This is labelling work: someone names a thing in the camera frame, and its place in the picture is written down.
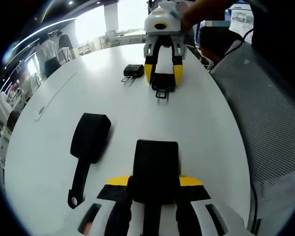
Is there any black cable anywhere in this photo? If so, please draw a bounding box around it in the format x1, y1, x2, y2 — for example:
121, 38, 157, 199
222, 27, 255, 59

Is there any black seat belt buckle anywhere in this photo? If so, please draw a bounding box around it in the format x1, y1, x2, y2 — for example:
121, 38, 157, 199
132, 139, 179, 236
67, 112, 112, 210

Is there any display shelf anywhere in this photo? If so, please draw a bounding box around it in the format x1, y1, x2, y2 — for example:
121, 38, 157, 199
0, 83, 24, 153

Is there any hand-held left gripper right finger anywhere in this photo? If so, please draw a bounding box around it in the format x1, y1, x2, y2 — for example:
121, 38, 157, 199
176, 175, 245, 236

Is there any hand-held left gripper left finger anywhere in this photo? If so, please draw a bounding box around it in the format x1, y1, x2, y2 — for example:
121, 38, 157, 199
76, 175, 134, 236

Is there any person's right forearm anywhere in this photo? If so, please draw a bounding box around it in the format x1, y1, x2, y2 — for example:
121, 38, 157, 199
180, 0, 239, 32

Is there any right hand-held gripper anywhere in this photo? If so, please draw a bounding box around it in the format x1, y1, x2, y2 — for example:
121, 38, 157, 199
143, 0, 188, 87

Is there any metal seat belt tongue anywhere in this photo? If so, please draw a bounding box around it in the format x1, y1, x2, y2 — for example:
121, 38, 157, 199
121, 63, 145, 86
151, 73, 176, 101

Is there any white office desk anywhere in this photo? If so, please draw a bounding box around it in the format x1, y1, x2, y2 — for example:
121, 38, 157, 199
100, 31, 148, 49

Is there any white office chair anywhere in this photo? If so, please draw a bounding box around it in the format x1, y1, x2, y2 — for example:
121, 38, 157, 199
78, 40, 92, 55

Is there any person's body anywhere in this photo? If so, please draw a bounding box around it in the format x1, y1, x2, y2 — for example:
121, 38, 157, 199
199, 0, 295, 236

